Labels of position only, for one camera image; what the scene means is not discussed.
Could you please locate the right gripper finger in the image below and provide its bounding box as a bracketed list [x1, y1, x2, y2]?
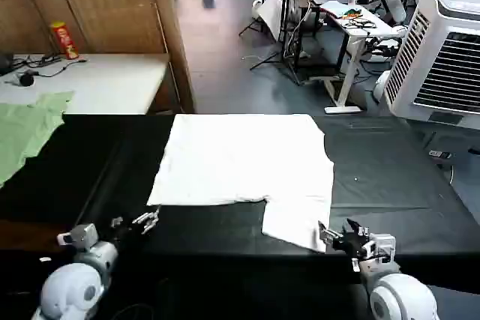
[317, 220, 345, 247]
[346, 217, 371, 240]

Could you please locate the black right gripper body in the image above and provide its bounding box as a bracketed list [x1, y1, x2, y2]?
[331, 227, 371, 262]

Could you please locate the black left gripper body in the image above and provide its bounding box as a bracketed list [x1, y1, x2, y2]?
[97, 217, 146, 252]

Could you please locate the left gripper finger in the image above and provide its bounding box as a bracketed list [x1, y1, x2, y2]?
[140, 217, 159, 237]
[131, 205, 163, 226]

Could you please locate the black table cover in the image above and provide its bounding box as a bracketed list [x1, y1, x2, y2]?
[0, 112, 480, 320]

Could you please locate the white shirt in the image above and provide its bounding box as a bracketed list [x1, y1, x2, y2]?
[146, 113, 335, 254]

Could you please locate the white side table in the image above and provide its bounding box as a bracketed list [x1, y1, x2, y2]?
[0, 52, 173, 115]

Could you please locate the green cloth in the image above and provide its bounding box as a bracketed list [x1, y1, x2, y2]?
[0, 91, 76, 190]

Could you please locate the white desk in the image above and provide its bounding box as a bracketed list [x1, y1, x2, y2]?
[317, 0, 405, 115]

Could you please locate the red snack can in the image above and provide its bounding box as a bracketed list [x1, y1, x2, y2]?
[49, 21, 80, 61]

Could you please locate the white air cooler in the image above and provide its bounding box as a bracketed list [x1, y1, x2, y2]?
[385, 0, 480, 123]

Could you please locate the black tripod stand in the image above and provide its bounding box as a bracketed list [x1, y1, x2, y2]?
[238, 0, 341, 87]

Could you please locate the wooden slat partition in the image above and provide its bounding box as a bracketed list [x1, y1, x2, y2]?
[0, 0, 197, 114]

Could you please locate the colourful cloth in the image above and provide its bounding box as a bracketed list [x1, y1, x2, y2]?
[319, 0, 364, 19]

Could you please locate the white hanging sheet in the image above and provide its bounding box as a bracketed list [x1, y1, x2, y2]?
[251, 0, 283, 43]

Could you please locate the black tangled cable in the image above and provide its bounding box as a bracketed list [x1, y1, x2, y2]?
[341, 15, 377, 31]

